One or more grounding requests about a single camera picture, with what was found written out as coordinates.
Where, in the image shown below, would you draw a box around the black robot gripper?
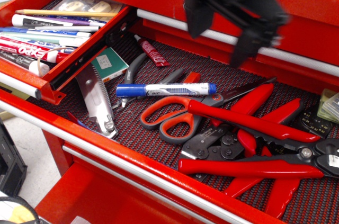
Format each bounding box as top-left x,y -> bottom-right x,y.
184,0 -> 289,68

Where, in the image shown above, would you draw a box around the blue BIC marker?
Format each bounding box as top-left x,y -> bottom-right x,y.
116,83 -> 217,97

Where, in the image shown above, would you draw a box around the large open red drawer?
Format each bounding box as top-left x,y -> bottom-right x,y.
0,33 -> 339,224

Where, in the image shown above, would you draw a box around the black red mesh drawer liner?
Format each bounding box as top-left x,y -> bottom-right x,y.
31,42 -> 338,223

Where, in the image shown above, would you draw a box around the purple pen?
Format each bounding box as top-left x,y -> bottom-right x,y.
47,16 -> 106,26

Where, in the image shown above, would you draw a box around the small open red drawer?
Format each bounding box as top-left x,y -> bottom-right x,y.
1,0 -> 136,105

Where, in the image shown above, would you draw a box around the silver pen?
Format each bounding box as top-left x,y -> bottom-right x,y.
25,25 -> 101,32

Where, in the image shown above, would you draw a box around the small red plastic piece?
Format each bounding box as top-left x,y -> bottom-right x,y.
183,72 -> 201,83

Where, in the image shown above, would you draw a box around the red threadlocker tube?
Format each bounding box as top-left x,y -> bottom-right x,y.
134,34 -> 170,67

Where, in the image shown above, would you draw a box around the red and grey scissors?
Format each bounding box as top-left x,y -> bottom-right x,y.
140,77 -> 276,144

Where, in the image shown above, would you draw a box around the red tool chest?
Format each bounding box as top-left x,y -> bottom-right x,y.
1,0 -> 338,223

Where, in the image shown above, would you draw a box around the green notebook box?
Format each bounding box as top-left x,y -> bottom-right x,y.
92,47 -> 129,83

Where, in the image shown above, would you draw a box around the clear plastic parts box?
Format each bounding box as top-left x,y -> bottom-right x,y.
317,88 -> 338,124

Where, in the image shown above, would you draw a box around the silver utility knife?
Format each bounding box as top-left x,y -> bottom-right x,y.
76,64 -> 118,139

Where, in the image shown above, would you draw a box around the clear bag of erasers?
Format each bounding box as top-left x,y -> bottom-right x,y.
52,0 -> 125,14

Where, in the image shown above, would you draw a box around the green white marker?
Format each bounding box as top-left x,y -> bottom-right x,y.
1,32 -> 89,47

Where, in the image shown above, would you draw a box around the tan rubber band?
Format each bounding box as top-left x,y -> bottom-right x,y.
37,47 -> 75,77

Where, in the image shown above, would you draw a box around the blue tape piece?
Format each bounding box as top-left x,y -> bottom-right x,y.
67,112 -> 89,129

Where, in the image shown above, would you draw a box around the yellow wooden pencil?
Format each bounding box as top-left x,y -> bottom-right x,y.
15,9 -> 119,17

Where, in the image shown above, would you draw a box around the black capped white marker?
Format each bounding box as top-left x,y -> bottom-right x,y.
12,14 -> 73,26

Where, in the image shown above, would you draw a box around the blue white marker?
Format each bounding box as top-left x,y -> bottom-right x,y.
1,27 -> 92,37

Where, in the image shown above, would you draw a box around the red Expo marker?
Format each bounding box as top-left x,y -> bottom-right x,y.
1,37 -> 68,64

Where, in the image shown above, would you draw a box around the black plastic crate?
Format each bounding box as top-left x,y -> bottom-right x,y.
1,120 -> 28,196

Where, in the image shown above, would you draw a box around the yellow black object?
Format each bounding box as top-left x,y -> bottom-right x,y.
1,196 -> 41,223

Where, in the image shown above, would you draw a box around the silver closed drawer handle left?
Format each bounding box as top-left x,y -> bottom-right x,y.
137,8 -> 238,46

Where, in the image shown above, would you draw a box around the silver closed drawer handle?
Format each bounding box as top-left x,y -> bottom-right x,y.
258,47 -> 338,77
137,8 -> 238,46

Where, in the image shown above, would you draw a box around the grey handled flush cutters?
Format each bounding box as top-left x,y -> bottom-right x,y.
109,54 -> 184,112

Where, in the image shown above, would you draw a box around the silver closed drawer handle right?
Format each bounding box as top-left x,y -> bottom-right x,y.
258,47 -> 338,77

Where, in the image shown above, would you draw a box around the red handled crimping tool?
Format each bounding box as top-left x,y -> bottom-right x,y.
180,98 -> 304,218

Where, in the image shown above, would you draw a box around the red handled wire stripper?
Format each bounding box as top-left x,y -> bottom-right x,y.
178,99 -> 338,179

